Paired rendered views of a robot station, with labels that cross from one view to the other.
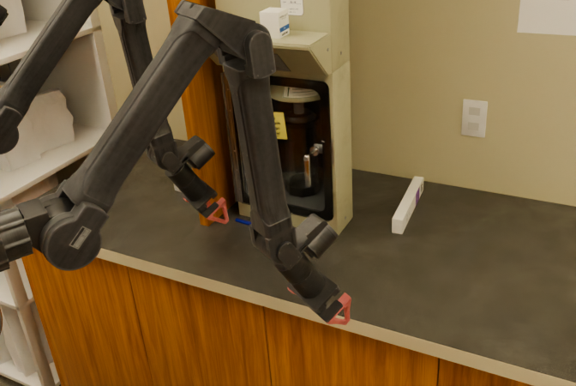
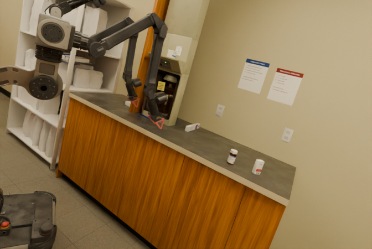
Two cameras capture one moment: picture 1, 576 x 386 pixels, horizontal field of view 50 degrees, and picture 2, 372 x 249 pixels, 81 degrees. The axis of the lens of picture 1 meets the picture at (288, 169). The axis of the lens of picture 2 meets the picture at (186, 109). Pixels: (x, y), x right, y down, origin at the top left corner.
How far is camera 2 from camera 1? 62 cm
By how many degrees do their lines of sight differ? 17
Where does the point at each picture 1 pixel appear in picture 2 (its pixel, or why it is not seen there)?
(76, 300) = (79, 125)
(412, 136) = (201, 113)
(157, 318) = (102, 134)
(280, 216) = (153, 82)
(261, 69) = (162, 34)
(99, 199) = (109, 43)
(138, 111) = (128, 28)
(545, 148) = (237, 124)
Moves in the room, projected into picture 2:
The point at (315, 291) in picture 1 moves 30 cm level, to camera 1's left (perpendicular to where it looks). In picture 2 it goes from (155, 113) to (109, 100)
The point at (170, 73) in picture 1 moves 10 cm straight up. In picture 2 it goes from (139, 24) to (144, 5)
